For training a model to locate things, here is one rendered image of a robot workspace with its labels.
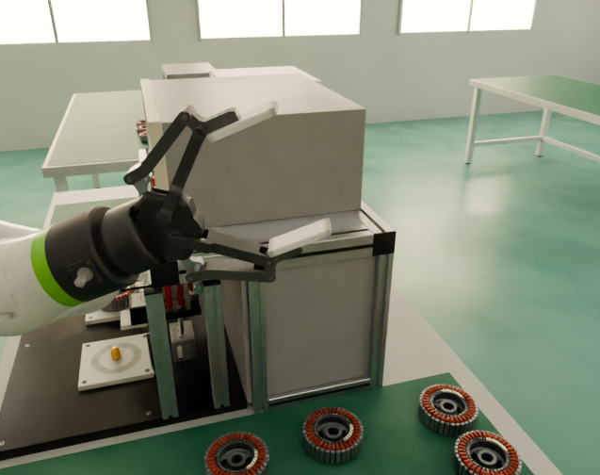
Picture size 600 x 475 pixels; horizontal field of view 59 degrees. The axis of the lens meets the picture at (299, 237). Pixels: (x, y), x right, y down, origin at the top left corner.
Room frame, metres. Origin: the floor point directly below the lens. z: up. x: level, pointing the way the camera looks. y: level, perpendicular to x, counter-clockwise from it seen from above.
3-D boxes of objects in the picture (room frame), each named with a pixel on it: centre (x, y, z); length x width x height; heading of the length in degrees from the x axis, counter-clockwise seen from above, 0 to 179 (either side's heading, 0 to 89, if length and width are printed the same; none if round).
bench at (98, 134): (3.38, 0.93, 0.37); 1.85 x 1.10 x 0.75; 17
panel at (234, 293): (1.13, 0.19, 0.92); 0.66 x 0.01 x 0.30; 17
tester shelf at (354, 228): (1.14, 0.13, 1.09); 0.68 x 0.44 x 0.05; 17
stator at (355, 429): (0.73, -0.06, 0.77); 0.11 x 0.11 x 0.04
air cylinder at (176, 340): (0.98, 0.26, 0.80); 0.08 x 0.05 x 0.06; 17
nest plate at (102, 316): (1.17, 0.47, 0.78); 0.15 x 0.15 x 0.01; 17
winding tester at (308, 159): (1.13, 0.13, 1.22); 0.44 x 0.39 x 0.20; 17
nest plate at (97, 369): (0.94, 0.40, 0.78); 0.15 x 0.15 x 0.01; 17
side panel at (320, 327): (0.86, -0.04, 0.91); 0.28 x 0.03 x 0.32; 107
